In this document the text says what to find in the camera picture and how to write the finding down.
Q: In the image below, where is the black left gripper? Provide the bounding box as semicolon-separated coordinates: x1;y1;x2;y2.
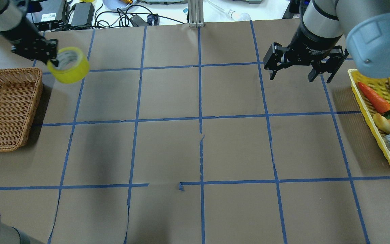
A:
11;36;60;67

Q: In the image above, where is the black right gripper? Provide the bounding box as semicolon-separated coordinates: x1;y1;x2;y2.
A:
263;26;349;84

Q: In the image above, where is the yellow tape roll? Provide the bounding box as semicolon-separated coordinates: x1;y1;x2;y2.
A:
46;47;90;84

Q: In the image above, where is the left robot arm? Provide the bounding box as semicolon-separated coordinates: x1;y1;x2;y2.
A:
0;0;60;67

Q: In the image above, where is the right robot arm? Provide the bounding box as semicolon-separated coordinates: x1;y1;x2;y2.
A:
263;0;390;83

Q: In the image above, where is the black computer box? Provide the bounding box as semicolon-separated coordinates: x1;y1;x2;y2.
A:
26;0;69;31

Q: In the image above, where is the black power adapter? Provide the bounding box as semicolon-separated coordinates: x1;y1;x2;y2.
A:
70;2;94;26

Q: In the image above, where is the brown wicker basket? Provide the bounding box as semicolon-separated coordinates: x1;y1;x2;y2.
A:
0;67;43;152

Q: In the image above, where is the light bulb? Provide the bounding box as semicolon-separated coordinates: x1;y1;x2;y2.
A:
226;9;251;21

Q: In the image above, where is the white plate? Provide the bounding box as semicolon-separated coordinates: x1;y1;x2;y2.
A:
102;0;138;11

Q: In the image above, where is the orange toy carrot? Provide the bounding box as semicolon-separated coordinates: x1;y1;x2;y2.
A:
357;82;390;114

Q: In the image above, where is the yellow plastic basket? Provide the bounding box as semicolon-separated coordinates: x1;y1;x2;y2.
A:
348;69;390;165

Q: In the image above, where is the black cable bundle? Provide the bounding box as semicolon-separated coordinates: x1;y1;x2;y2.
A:
94;7;185;28

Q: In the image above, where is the aluminium frame post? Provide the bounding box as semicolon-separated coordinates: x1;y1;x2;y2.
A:
187;0;205;28

